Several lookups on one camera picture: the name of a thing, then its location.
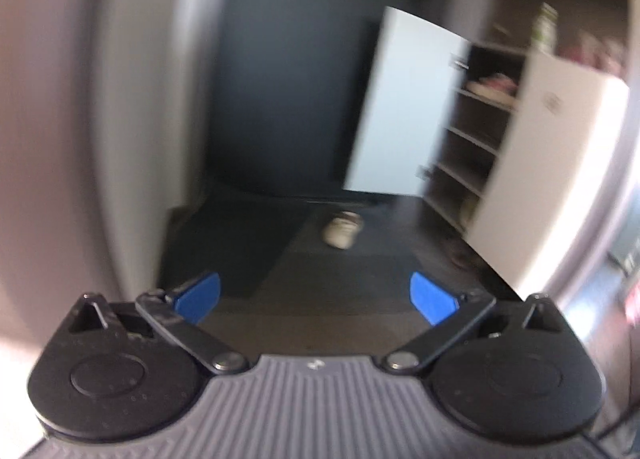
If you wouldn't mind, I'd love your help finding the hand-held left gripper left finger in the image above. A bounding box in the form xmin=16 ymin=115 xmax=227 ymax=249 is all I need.
xmin=67 ymin=271 xmax=251 ymax=375

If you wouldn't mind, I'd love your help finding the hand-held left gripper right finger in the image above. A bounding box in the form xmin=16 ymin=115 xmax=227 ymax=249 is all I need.
xmin=385 ymin=271 xmax=576 ymax=372

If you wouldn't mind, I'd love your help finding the cream clog with brown strap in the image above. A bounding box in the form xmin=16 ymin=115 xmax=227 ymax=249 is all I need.
xmin=322 ymin=210 xmax=364 ymax=250

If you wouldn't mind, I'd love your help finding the grey wooden shoe cabinet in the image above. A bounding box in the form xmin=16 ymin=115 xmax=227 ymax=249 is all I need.
xmin=422 ymin=0 xmax=632 ymax=240

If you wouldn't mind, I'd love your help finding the grey ribbed doormat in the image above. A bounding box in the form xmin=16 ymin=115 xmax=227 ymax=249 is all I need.
xmin=220 ymin=204 xmax=497 ymax=326

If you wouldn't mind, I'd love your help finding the white cabinet door with label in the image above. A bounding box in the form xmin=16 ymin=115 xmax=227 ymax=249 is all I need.
xmin=467 ymin=49 xmax=632 ymax=296

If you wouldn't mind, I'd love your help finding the black entry door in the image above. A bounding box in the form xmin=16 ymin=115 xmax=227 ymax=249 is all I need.
xmin=200 ymin=0 xmax=451 ymax=200

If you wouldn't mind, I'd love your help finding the green jar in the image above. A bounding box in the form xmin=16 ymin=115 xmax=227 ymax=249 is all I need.
xmin=530 ymin=4 xmax=559 ymax=52

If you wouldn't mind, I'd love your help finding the pink thing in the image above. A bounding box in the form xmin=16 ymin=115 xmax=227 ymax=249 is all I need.
xmin=560 ymin=34 xmax=629 ymax=72

